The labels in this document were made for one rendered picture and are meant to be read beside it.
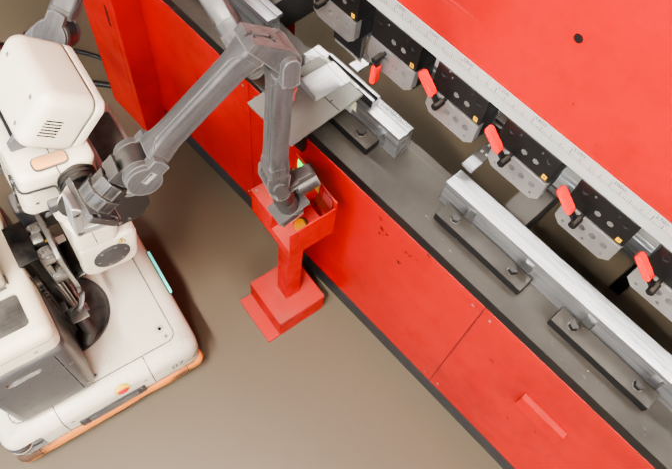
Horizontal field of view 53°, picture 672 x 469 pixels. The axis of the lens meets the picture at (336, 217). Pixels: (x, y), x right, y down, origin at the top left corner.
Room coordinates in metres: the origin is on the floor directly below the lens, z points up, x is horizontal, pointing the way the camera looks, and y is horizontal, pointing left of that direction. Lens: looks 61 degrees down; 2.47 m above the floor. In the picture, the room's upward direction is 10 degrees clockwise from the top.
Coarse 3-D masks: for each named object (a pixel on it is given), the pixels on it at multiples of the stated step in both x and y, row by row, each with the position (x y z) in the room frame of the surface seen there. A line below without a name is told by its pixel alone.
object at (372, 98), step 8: (328, 56) 1.32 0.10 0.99; (344, 72) 1.27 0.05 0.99; (352, 72) 1.27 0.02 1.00; (352, 80) 1.24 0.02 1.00; (360, 80) 1.25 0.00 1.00; (360, 88) 1.22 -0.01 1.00; (368, 88) 1.22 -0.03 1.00; (368, 96) 1.20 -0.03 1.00; (376, 96) 1.20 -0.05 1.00; (368, 104) 1.19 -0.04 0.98
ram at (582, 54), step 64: (448, 0) 1.07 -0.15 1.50; (512, 0) 0.99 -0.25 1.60; (576, 0) 0.92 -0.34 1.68; (640, 0) 0.86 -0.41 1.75; (448, 64) 1.04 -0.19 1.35; (512, 64) 0.95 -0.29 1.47; (576, 64) 0.89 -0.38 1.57; (640, 64) 0.83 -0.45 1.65; (576, 128) 0.85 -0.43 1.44; (640, 128) 0.79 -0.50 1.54; (640, 192) 0.74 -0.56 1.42
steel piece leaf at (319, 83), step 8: (312, 72) 1.24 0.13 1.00; (320, 72) 1.25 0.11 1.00; (328, 72) 1.25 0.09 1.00; (304, 80) 1.21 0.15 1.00; (312, 80) 1.22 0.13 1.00; (320, 80) 1.22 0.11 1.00; (328, 80) 1.23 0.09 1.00; (336, 80) 1.23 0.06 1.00; (304, 88) 1.18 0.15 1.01; (312, 88) 1.19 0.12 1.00; (320, 88) 1.19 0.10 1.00; (328, 88) 1.20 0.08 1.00; (336, 88) 1.20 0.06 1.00; (312, 96) 1.15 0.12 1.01; (320, 96) 1.17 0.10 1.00
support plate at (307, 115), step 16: (320, 64) 1.28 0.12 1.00; (256, 96) 1.13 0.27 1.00; (304, 96) 1.16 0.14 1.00; (336, 96) 1.18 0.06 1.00; (352, 96) 1.19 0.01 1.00; (256, 112) 1.08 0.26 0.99; (304, 112) 1.10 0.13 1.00; (320, 112) 1.11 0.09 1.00; (336, 112) 1.12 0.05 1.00; (304, 128) 1.05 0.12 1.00
